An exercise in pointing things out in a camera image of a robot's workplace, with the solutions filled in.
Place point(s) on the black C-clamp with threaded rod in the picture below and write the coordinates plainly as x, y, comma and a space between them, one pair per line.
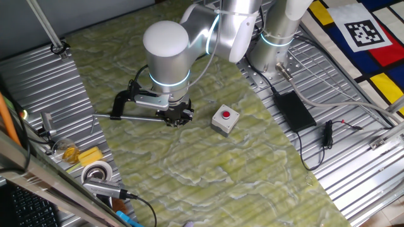
118, 104

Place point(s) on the clear cup with amber liquid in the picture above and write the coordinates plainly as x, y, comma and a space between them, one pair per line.
71, 154

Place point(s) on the grey box with red button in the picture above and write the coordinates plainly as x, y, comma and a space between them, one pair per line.
221, 121

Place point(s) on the white paper fiducial marker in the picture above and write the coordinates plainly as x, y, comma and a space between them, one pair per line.
363, 33

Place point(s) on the slanted aluminium pole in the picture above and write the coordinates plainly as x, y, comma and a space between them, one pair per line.
44, 22

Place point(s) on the blue plastic object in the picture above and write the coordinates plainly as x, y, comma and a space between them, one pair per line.
126, 219

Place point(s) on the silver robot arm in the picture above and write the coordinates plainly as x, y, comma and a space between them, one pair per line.
167, 56

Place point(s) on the steel frame beam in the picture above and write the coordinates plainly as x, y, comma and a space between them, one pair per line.
47, 183

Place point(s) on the orange pole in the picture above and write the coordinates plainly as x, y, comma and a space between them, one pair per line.
8, 121

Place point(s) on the perforated steel base plate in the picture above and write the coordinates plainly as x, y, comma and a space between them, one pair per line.
255, 77

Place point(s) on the small silver camera on stand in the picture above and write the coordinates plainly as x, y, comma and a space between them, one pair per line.
47, 121

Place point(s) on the white tape roll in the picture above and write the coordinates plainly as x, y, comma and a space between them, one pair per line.
106, 167

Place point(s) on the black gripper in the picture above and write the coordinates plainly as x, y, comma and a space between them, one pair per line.
180, 108

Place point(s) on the wrist camera with silver bracket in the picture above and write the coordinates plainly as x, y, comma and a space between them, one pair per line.
153, 101

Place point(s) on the green marble pattern mat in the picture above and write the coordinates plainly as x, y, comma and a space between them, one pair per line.
205, 173

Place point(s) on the black keyboard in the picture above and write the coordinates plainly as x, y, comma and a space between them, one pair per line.
31, 211

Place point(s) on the aluminium profile bar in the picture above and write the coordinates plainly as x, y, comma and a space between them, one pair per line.
396, 105
386, 137

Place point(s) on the large silver camera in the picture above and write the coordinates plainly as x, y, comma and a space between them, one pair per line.
104, 187

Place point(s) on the black power adapter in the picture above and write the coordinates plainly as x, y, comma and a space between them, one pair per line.
295, 112

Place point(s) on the fiducial marker board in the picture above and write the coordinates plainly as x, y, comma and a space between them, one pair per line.
363, 60

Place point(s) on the small purple object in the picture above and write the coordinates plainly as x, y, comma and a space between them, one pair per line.
188, 224

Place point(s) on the yellow sponge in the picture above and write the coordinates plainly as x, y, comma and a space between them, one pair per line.
91, 156

